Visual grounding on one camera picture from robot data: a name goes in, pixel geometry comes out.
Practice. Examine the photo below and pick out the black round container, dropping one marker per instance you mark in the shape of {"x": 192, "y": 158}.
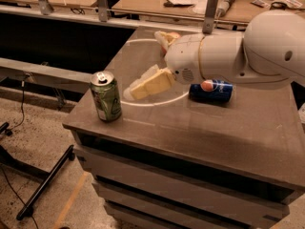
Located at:
{"x": 278, "y": 6}

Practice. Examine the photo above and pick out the grey metal railing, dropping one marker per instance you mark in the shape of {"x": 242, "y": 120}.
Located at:
{"x": 124, "y": 13}

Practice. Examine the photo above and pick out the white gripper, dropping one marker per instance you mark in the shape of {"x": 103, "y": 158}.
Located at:
{"x": 183, "y": 58}

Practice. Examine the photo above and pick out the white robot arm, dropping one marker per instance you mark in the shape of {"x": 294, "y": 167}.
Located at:
{"x": 269, "y": 54}

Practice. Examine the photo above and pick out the blue Pepsi can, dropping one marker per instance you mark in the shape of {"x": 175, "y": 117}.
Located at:
{"x": 211, "y": 90}

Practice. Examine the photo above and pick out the green soda can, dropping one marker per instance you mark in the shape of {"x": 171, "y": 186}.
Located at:
{"x": 106, "y": 96}

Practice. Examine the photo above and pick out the red apple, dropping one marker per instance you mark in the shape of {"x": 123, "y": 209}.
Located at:
{"x": 167, "y": 38}

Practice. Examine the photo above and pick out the grey drawer cabinet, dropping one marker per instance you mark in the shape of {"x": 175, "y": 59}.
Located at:
{"x": 169, "y": 162}

